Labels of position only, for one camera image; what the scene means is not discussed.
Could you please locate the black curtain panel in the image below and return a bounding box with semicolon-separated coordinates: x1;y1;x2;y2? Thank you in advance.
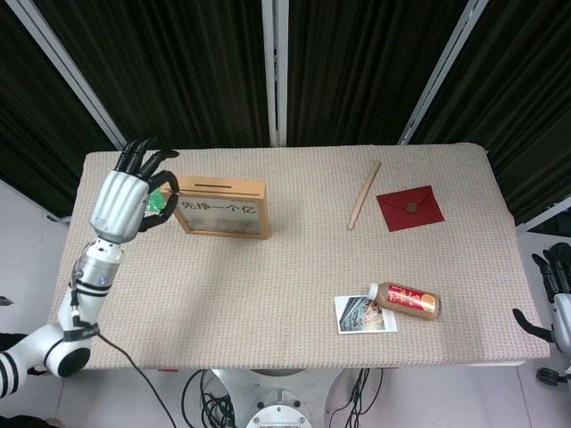
33;0;274;151
285;0;472;148
410;0;571;226
0;0;118;220

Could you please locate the brown drink bottle red label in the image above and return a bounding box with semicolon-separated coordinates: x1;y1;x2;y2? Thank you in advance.
366;281;442;323

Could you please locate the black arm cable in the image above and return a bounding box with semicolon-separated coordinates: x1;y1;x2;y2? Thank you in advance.
96;332;180;428

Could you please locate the wooden stick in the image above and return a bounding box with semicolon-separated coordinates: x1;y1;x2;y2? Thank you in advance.
346;160;383;231

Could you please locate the wooden frame money box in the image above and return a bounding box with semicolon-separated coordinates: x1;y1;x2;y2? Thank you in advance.
165;176;272;241

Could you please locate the white partition post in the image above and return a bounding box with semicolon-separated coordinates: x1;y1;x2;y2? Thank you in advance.
261;0;290;148
396;0;492;146
8;0;131;151

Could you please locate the green foil packet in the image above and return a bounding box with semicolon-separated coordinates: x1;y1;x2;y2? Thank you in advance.
144;186;166;215

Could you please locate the beige woven tablecloth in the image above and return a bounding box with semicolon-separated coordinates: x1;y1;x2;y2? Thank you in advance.
46;142;550;371

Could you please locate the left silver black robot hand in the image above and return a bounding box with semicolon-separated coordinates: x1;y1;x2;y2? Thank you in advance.
88;136;181;244

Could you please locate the black cable bundle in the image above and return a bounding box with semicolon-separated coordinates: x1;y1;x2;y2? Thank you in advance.
184;369;238;428
327;367;385;418

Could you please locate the black caster wheel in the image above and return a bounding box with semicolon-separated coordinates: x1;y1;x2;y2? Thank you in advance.
534;366;565;387

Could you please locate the red envelope with seal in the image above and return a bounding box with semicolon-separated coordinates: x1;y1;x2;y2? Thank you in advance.
376;185;446;233

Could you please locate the dragon wall postcard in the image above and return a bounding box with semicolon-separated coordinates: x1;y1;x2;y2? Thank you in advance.
334;294;398;335

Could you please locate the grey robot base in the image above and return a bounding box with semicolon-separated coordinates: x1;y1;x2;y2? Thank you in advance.
209;368;354;428

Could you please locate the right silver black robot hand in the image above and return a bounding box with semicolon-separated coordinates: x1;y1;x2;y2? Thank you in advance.
511;243;571;358

